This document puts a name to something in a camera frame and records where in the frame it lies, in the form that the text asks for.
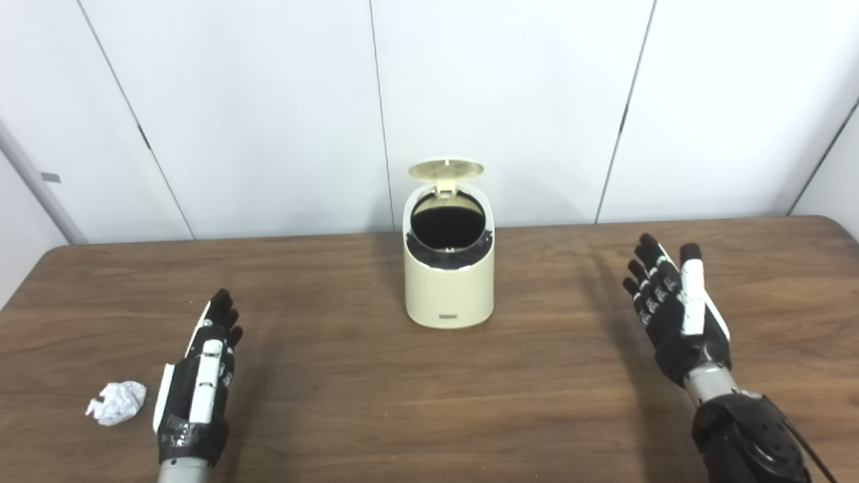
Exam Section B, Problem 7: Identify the grey wall post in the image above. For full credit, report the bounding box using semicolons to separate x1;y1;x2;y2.
0;119;88;246

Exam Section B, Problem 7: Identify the white paper ball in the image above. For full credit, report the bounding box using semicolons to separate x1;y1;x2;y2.
85;381;148;427

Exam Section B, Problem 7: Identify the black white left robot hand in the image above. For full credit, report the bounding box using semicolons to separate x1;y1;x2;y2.
153;288;244;468

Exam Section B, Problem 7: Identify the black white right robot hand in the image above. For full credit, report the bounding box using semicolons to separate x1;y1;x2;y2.
622;233;732;388

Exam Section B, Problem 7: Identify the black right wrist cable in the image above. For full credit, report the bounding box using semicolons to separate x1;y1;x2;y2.
762;392;840;483

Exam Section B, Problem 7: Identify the cream-colored bin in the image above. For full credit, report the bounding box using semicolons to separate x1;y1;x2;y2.
403;184;496;330

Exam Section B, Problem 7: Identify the cream round bin lid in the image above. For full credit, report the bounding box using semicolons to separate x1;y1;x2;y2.
408;158;485;195

